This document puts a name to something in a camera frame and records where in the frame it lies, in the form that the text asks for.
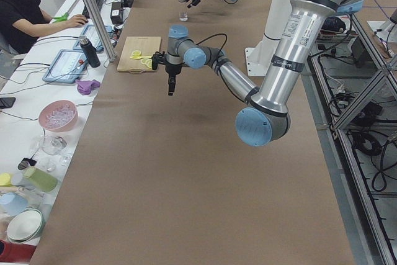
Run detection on bamboo cutting board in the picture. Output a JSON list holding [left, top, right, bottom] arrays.
[[117, 37, 161, 73]]

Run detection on yellow cup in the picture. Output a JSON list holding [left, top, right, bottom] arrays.
[[0, 173, 12, 187]]

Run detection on blue teach pendant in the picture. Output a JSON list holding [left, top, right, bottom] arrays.
[[73, 24, 112, 53], [42, 50, 87, 84]]

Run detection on pink bowl with ice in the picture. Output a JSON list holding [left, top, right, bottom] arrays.
[[38, 100, 78, 132]]

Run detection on light blue cup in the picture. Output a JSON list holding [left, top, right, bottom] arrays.
[[1, 192, 29, 216]]

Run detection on blue teach pendant near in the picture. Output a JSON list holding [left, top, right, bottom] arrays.
[[42, 50, 87, 84]]

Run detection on yellow plastic knife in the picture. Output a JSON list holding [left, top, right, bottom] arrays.
[[130, 56, 152, 60]]

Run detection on black water bottle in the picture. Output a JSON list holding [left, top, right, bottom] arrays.
[[79, 35, 100, 68]]

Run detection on seated person black shirt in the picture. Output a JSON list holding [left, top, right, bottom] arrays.
[[0, 0, 89, 56]]

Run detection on green tumbler cup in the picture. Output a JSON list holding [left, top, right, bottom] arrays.
[[23, 167, 58, 192]]

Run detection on purple cloth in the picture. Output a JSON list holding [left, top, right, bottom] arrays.
[[76, 79, 100, 95]]

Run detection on black smartphone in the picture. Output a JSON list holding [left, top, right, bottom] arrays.
[[0, 97, 16, 110]]

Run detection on clear wine glass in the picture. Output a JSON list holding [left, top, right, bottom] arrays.
[[38, 136, 67, 155]]

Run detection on blue teach pendant far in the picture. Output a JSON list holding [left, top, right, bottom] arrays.
[[73, 24, 112, 53]]

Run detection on white camera post base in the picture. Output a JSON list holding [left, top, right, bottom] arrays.
[[246, 0, 292, 76]]

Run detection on aluminium frame post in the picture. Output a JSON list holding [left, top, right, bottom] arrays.
[[83, 0, 116, 62]]

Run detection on white green bowl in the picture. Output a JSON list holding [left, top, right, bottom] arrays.
[[7, 209, 45, 243]]

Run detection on clear glass sauce bottle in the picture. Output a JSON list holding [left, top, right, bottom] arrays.
[[178, 0, 188, 22]]

